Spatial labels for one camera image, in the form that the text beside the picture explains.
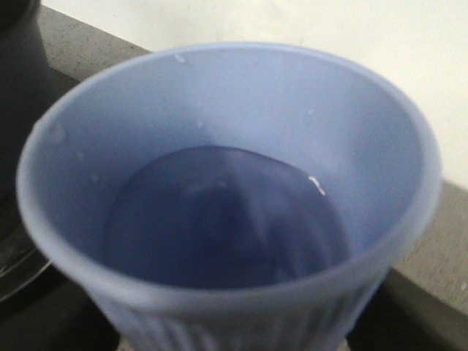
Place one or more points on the light blue ribbed plastic cup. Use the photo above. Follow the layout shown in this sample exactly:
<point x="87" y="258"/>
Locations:
<point x="231" y="196"/>

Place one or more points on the right burner with pot support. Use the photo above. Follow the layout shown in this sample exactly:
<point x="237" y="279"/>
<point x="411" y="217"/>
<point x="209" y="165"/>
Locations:
<point x="21" y="261"/>

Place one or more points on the dark blue cooking pot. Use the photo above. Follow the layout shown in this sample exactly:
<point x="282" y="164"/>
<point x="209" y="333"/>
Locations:
<point x="27" y="89"/>

